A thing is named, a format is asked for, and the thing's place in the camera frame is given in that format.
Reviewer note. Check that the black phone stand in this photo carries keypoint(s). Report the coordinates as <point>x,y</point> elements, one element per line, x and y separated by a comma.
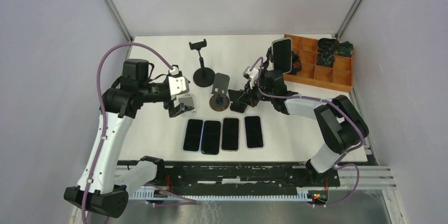
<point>204,76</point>
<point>266,65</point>

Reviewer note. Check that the aluminium frame rail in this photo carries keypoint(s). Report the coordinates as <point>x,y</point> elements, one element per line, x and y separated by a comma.
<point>365,177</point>

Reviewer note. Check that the silver folding phone stand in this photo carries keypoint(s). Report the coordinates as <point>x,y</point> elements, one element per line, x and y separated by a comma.
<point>189,101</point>

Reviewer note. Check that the black smartphone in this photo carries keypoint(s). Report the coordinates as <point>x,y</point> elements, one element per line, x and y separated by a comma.
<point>211,136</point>

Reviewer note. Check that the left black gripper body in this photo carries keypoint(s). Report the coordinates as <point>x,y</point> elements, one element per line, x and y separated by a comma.
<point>155,92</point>

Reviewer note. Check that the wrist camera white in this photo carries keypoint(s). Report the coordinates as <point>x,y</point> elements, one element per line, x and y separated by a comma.
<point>251,74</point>
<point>178,84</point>

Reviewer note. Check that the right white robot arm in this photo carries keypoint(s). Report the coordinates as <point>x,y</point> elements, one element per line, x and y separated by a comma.
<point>342,127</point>

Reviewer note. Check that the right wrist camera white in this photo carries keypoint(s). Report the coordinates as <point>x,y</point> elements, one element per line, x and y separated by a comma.
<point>251,74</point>

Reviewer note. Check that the white slotted cable duct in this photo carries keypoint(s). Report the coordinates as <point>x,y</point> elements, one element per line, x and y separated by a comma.
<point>152,194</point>

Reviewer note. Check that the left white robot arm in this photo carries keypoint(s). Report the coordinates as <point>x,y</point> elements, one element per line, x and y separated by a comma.
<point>99,190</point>

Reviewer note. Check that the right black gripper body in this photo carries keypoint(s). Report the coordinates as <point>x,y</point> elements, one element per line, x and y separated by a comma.
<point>256,95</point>

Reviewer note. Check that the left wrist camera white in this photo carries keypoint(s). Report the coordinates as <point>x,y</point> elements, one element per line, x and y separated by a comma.
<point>178,84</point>

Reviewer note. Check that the black folding stand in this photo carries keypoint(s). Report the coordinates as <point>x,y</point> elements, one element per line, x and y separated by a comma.
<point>233,96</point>

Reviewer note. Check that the dark rolled band right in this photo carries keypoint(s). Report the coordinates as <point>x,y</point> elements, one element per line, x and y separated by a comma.
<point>345,49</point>

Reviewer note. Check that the dark rolled band top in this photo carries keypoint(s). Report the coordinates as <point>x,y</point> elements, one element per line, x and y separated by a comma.
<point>329,45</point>

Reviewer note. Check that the light blue smartphone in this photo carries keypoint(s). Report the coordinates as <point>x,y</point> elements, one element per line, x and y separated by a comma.
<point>192,136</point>

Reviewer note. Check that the orange wooden divided tray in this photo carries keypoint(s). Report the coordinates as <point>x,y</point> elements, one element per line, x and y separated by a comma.
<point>339,78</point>

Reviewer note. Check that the dark rolled band middle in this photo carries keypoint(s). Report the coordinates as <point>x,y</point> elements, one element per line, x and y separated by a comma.
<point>325,59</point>

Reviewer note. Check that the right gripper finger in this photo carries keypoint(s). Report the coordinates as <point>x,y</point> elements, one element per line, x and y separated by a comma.
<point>248,91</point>
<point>243,101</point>

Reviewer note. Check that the black round-base stand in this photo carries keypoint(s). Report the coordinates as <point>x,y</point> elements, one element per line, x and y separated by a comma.
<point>219,100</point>

